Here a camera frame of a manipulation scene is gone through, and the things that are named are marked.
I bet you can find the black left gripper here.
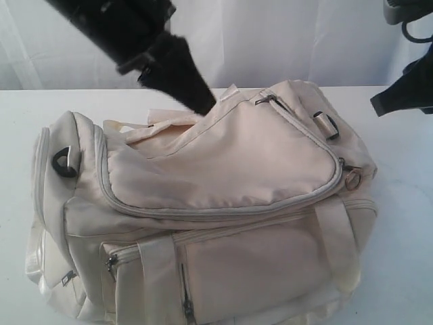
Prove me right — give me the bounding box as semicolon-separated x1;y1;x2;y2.
84;6;216;116

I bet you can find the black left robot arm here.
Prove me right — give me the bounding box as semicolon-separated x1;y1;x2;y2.
49;0;217;116

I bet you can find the cream white duffel bag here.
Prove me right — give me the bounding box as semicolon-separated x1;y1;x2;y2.
25;81;377;324

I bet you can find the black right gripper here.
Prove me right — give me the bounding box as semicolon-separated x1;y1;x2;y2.
370;45;432;116

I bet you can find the white backdrop curtain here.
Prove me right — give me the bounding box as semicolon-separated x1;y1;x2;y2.
1;0;428;90

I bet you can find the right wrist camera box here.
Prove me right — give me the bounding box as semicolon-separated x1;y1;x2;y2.
383;0;432;25

